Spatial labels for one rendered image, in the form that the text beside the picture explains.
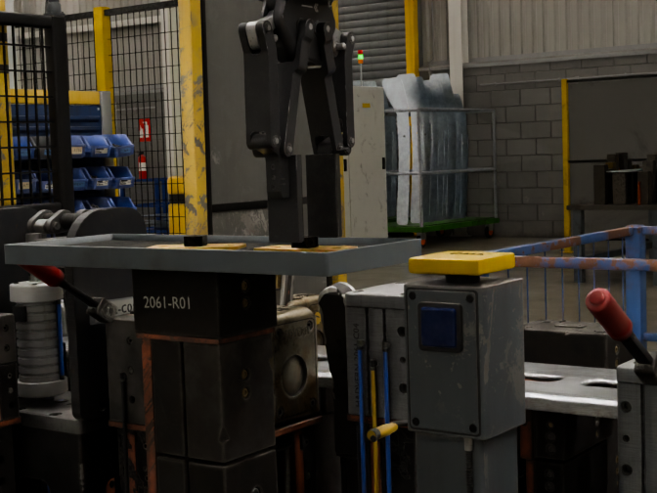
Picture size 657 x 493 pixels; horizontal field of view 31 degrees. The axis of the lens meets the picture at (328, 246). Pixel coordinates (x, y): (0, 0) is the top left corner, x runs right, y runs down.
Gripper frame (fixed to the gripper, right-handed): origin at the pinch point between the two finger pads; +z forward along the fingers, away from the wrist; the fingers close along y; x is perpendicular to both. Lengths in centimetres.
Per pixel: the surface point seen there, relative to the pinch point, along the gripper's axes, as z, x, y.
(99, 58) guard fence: -59, 367, 358
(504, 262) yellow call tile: 4.8, -17.5, 0.6
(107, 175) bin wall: -1, 246, 233
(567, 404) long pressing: 20.3, -12.7, 23.9
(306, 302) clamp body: 16, 36, 52
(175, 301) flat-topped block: 8.3, 11.5, -3.4
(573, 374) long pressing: 19.9, -8.2, 36.8
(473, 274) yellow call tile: 5.3, -16.9, -3.4
